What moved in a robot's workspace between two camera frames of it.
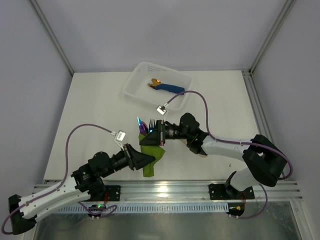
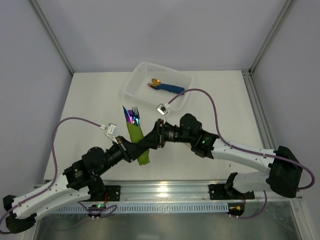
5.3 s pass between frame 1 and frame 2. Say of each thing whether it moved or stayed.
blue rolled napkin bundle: stayed
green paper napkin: moved
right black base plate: stayed
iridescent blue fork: moved
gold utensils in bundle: stayed
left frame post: stayed
